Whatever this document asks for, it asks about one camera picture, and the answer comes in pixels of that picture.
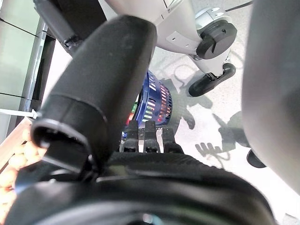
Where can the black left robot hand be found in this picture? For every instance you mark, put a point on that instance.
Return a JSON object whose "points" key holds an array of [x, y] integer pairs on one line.
{"points": [[103, 77]]}

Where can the blue plastic slotted basket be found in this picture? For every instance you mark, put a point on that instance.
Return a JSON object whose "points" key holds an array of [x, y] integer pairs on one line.
{"points": [[161, 98]]}

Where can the grey glass-front cabinet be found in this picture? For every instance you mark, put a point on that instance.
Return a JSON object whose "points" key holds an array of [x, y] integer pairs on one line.
{"points": [[18, 58]]}

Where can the silver robot leg black foot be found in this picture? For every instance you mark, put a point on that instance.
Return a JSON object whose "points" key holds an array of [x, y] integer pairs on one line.
{"points": [[178, 25], [274, 82]]}

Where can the wooden crate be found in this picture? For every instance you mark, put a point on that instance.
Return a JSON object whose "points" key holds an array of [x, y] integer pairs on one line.
{"points": [[17, 136]]}

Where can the black metal table frame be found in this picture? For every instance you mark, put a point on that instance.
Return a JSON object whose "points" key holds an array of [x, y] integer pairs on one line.
{"points": [[70, 21]]}

